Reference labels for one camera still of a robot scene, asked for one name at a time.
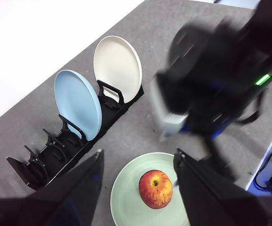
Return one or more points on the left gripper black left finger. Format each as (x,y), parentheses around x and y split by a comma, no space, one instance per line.
(56,204)

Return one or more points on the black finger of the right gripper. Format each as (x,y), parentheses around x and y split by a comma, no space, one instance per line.
(217,155)

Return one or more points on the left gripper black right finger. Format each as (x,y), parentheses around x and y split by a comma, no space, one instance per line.
(220,202)

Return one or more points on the red yellow apple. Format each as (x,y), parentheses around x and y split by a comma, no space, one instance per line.
(156,190)

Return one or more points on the green plate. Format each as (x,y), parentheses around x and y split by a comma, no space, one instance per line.
(126,202)

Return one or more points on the black plate rack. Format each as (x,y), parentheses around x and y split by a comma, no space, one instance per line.
(53,161)

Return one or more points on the blue plate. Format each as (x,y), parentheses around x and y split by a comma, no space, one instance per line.
(77,103)

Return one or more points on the beige plate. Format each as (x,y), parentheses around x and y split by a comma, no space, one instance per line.
(117,68)

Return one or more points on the white blue table edge frame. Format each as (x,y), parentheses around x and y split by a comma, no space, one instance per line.
(265,162)

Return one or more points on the pale grey camera box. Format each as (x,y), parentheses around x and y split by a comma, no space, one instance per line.
(173,122)

